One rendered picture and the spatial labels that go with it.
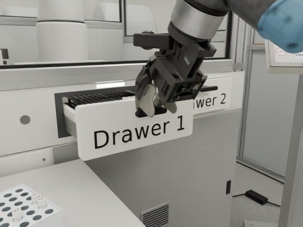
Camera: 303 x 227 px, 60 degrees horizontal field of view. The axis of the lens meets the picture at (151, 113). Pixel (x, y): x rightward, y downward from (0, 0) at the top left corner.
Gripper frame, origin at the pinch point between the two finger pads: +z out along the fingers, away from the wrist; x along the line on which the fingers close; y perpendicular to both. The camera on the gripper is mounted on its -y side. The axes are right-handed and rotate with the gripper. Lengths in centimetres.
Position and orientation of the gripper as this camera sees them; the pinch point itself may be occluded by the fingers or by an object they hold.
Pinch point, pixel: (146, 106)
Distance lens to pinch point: 55.8
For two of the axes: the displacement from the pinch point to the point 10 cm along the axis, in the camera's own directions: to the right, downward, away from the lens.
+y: 4.5, 7.3, -5.2
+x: 8.3, -1.4, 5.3
